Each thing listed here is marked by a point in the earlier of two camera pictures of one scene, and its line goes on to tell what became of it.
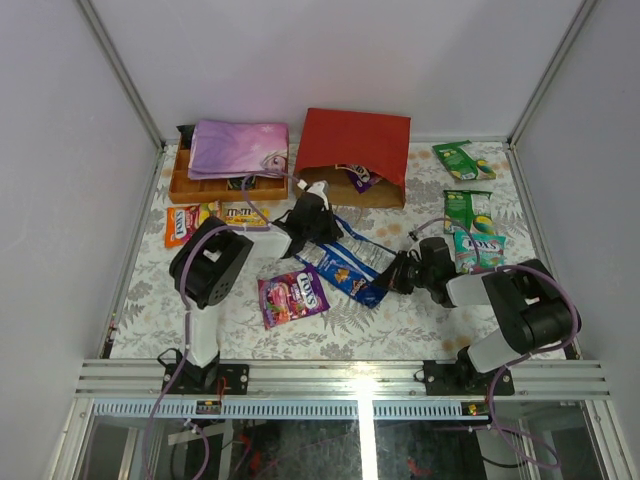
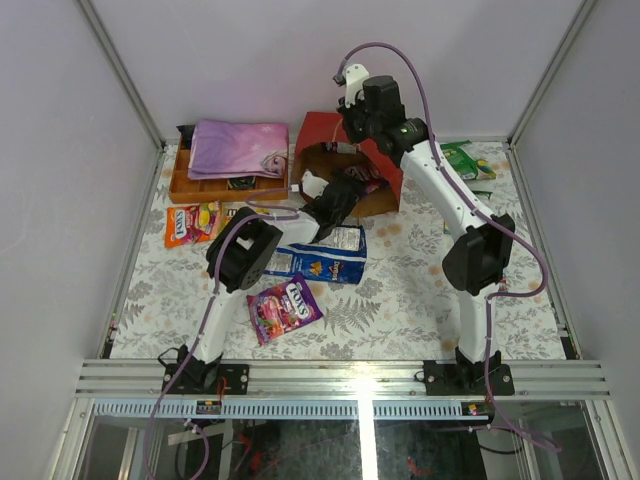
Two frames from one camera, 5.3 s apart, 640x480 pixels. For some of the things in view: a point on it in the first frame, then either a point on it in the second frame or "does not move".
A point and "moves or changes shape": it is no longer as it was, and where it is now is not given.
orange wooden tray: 184,190 does not move
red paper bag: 362,158 does not move
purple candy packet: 290,296 moves or changes shape
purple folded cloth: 227,149 does not move
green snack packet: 461,164 does not move
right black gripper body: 424,276 to 357,124
